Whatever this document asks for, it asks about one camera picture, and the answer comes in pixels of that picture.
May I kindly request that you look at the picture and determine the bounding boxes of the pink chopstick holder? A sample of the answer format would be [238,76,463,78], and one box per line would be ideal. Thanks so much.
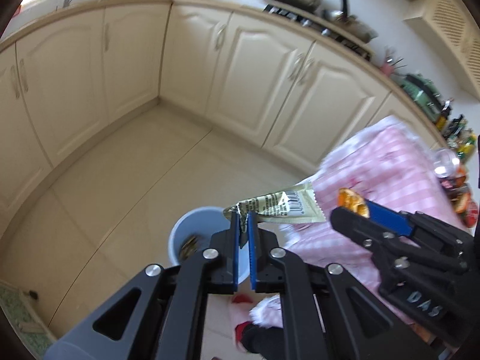
[380,46,404,77]

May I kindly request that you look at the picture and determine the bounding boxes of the cream upper cabinets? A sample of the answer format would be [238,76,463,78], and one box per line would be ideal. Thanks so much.
[403,0,479,98]

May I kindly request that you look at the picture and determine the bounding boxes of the green white snack wrapper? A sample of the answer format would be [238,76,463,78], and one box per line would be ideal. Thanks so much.
[223,182,326,232]

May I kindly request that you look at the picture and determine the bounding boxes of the cream cabinets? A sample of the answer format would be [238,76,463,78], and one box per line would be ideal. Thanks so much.
[403,0,479,98]
[1,0,445,229]

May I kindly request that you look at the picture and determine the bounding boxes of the black gas stove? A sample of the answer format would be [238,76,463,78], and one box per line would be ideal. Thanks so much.
[264,0,375,61]

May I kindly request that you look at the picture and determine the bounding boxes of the silver orange soda can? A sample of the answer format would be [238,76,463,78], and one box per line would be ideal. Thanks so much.
[433,148,465,179]

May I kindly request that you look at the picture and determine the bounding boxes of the dark soy sauce bottle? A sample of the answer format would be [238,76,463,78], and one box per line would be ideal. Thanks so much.
[435,97,454,132]

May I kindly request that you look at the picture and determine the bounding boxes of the steel wok with lid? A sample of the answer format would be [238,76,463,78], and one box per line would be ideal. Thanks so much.
[321,0,379,44]

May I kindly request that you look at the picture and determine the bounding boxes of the pink checkered tablecloth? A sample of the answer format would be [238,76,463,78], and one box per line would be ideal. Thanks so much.
[246,115,470,331]

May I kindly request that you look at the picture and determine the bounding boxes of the blue plastic trash bucket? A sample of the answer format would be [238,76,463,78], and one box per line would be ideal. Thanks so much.
[168,206,250,294]

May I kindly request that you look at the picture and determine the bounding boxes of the green electric cooker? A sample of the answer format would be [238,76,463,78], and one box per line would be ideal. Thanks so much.
[400,73,443,124]

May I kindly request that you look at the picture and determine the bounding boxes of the green condiment bottle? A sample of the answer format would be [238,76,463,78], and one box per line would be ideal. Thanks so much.
[457,133,477,164]

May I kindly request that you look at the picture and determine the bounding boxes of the orange peel piece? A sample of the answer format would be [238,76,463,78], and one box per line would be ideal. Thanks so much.
[337,188,370,218]

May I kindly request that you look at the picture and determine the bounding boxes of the cream lower cabinets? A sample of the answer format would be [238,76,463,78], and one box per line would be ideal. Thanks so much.
[1,0,445,229]

